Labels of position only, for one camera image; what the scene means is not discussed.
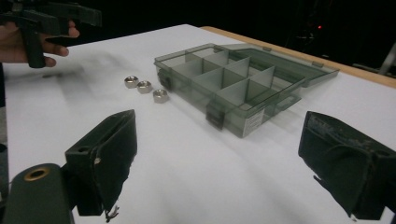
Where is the metal stand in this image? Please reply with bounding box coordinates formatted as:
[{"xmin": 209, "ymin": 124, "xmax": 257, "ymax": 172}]
[{"xmin": 377, "ymin": 41, "xmax": 396, "ymax": 77}]

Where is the grey transparent compartment box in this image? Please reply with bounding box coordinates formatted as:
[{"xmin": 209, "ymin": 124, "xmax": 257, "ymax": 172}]
[{"xmin": 153, "ymin": 42, "xmax": 341, "ymax": 139}]

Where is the silver hex nut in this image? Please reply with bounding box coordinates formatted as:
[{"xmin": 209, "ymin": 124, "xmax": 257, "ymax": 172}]
[
  {"xmin": 136, "ymin": 79, "xmax": 154, "ymax": 95},
  {"xmin": 123, "ymin": 75, "xmax": 140, "ymax": 90},
  {"xmin": 152, "ymin": 89, "xmax": 171, "ymax": 105}
]

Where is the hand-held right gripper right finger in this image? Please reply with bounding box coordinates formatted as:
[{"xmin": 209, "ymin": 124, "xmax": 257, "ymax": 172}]
[{"xmin": 297, "ymin": 110, "xmax": 396, "ymax": 221}]

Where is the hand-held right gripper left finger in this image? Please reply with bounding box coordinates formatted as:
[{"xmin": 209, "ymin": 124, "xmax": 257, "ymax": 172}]
[{"xmin": 64, "ymin": 108, "xmax": 138, "ymax": 223}]

